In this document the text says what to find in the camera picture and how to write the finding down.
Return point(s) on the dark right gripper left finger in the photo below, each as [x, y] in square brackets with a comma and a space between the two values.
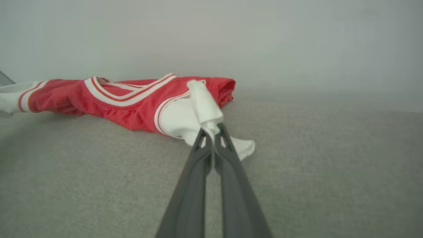
[188, 205]

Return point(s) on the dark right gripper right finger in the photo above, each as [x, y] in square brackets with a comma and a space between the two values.
[241, 205]

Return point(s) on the red and white jersey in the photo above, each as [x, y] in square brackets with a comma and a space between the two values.
[132, 105]

